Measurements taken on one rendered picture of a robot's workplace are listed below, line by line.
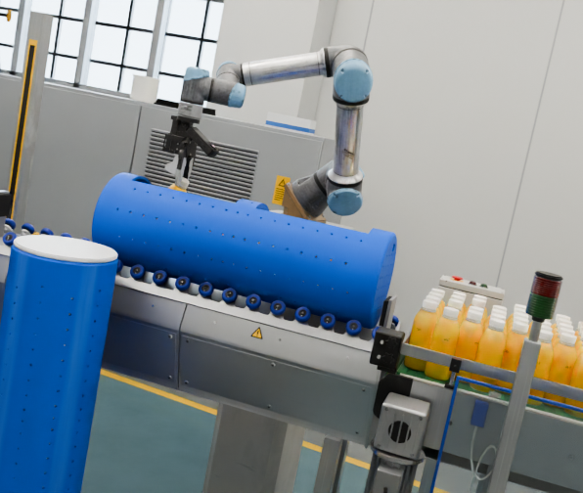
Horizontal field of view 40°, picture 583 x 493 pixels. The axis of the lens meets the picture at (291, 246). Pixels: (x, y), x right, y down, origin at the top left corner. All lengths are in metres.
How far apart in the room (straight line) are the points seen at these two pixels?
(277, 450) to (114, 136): 2.24
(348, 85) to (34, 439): 1.34
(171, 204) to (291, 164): 1.71
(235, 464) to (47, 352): 1.04
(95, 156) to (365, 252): 2.66
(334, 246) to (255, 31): 3.19
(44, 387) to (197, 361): 0.45
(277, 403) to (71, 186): 2.63
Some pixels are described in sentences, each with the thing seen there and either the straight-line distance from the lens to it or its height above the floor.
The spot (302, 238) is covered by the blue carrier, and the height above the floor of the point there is 1.18.
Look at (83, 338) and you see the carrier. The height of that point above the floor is 0.82.
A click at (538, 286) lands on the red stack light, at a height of 1.23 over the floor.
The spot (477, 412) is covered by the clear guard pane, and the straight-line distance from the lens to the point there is 2.05.
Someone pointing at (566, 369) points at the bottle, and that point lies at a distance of 2.15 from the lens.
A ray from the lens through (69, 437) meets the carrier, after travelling 2.30.
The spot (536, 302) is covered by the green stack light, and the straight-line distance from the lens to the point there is 1.87.
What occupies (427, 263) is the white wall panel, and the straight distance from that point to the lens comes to 5.09.
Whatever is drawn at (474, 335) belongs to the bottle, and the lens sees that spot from 2.14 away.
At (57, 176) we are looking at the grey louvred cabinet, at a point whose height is 0.94.
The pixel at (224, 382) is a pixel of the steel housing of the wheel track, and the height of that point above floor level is 0.70.
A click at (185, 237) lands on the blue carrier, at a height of 1.10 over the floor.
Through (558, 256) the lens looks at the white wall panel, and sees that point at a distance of 4.97.
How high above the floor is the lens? 1.47
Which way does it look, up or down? 9 degrees down
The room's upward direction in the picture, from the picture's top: 11 degrees clockwise
